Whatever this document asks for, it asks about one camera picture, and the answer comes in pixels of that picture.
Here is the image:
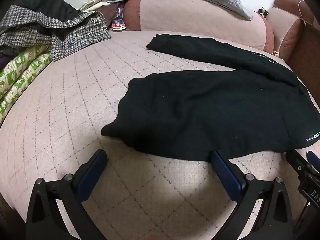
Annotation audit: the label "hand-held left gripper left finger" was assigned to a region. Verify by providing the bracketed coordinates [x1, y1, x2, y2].
[26, 149, 108, 240]

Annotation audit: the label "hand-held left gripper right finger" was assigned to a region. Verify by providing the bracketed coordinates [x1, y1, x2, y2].
[211, 151, 294, 240]

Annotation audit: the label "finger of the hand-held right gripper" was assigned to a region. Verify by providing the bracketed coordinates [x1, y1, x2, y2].
[306, 151, 320, 170]
[286, 150, 307, 173]

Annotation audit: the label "black pants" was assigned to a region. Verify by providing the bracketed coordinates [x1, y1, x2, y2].
[101, 33, 320, 162]

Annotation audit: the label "pink quilted sofa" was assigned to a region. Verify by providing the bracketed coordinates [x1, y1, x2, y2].
[0, 0, 320, 240]

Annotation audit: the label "green printed blanket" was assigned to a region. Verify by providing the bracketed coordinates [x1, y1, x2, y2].
[0, 45, 53, 123]

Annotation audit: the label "houndstooth coat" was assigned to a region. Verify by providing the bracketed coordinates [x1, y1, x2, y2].
[0, 5, 112, 61]

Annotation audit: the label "dark purple cloth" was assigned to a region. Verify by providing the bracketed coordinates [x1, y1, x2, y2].
[0, 50, 15, 71]

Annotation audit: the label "colourful printed packet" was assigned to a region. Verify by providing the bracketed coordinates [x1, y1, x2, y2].
[111, 4, 126, 32]

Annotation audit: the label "black garment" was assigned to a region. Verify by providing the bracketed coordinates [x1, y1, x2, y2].
[11, 0, 87, 22]

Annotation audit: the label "beige string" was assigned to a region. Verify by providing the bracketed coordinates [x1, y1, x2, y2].
[297, 0, 308, 27]

